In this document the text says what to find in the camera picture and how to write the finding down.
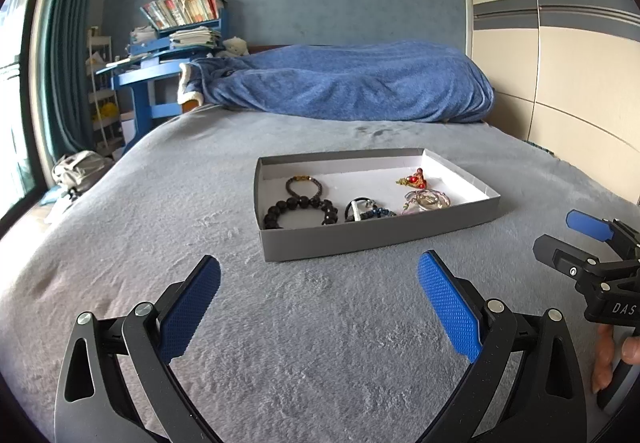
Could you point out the silver bangle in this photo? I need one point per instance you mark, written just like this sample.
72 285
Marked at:
425 209

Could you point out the grey bed cover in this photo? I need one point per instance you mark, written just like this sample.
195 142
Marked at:
175 203

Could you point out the red bead charm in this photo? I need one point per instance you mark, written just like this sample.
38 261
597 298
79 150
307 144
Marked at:
414 180

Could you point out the row of books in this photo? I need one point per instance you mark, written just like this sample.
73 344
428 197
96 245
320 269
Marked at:
180 10

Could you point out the grey bag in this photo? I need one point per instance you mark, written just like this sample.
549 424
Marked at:
80 168

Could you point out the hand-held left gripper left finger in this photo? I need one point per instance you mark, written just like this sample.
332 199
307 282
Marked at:
190 308

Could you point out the grey cardboard tray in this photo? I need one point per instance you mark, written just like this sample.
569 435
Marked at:
375 240

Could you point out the yellow toy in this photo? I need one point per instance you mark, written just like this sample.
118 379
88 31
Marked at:
108 113

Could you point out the window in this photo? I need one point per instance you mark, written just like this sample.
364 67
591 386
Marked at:
15 98

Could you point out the blue desk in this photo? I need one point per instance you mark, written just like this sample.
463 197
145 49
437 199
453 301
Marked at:
145 108

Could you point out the teal patterned cloth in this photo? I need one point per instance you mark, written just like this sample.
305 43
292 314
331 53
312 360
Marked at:
542 149

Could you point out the blue fleece blanket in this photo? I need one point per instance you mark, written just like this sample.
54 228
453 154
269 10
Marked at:
350 83

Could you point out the cream wardrobe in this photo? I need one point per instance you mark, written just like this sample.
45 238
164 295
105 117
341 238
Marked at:
575 73

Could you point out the stack of papers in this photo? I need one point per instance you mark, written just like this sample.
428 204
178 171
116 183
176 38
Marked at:
195 38

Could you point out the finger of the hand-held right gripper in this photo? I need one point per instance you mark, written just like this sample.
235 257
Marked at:
587 223
560 255

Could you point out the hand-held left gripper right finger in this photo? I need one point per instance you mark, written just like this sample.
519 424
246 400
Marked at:
447 308

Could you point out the white plush toy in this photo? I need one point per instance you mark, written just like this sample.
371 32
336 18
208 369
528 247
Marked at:
235 47

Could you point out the teal curtain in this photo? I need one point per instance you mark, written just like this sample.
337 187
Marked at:
65 48

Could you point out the person's right hand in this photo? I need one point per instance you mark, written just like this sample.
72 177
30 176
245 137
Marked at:
604 358

